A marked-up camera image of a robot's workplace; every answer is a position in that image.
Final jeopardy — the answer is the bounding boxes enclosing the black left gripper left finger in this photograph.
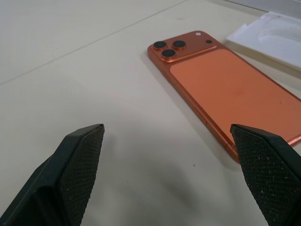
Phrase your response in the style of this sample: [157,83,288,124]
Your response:
[0,123,105,226]

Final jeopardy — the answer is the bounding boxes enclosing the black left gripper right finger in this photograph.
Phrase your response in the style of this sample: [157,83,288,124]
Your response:
[230,123,301,226]

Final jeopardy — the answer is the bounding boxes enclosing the orange smartphone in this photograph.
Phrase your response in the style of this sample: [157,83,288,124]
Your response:
[147,30,301,165]

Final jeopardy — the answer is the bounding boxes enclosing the white plastic packaging tray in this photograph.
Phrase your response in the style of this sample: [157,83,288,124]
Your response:
[225,11,301,78]

